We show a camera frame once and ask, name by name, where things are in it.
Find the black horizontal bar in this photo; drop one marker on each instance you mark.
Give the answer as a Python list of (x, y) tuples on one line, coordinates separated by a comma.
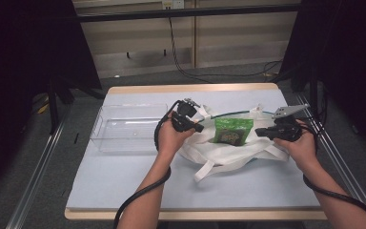
[(187, 12)]

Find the metal floor rail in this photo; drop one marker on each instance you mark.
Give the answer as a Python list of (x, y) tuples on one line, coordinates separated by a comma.
[(35, 178), (343, 171)]

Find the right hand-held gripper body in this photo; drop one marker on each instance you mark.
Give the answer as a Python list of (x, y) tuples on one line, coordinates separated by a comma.
[(286, 132)]

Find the light blue table mat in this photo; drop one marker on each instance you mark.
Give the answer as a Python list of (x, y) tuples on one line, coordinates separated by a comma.
[(124, 181)]

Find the black metal stand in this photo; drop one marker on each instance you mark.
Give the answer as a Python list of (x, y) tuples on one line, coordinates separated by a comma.
[(53, 105)]

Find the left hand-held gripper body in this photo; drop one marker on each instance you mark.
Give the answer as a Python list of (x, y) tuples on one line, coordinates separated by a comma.
[(186, 109)]

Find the green snack packet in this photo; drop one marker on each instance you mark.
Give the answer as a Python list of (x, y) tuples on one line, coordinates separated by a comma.
[(232, 129)]

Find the person's right hand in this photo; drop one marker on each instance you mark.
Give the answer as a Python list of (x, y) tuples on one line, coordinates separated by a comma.
[(303, 148)]

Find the clear plastic container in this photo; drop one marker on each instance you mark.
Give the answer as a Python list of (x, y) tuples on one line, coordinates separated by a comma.
[(127, 127)]

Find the person's left hand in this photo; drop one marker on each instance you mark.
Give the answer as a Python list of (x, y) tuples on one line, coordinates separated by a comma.
[(170, 141)]

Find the white wall socket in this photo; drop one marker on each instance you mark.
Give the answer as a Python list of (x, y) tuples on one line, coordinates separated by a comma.
[(173, 4)]

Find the wooden table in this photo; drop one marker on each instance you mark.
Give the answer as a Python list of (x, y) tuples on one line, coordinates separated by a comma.
[(190, 87)]

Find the black curtain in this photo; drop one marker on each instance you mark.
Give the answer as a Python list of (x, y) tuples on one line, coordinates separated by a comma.
[(346, 63), (19, 79)]

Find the white tote bag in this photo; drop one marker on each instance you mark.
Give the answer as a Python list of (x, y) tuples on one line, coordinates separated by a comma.
[(228, 152)]

